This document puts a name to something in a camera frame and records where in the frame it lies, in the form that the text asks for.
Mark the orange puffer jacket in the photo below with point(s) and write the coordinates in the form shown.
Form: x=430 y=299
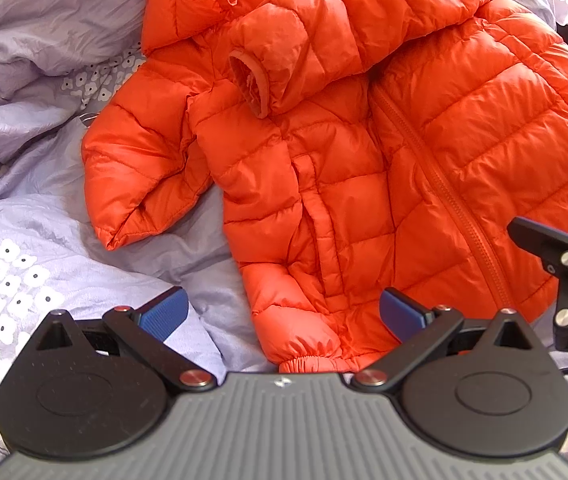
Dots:
x=364 y=185

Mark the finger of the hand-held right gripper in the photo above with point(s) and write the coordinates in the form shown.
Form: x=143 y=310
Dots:
x=559 y=250

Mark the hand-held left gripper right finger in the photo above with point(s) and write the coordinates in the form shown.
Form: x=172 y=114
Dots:
x=400 y=314

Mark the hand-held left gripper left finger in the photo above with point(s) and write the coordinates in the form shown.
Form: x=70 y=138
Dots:
x=167 y=310

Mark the grey floral duvet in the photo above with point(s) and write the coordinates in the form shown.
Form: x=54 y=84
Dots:
x=38 y=60

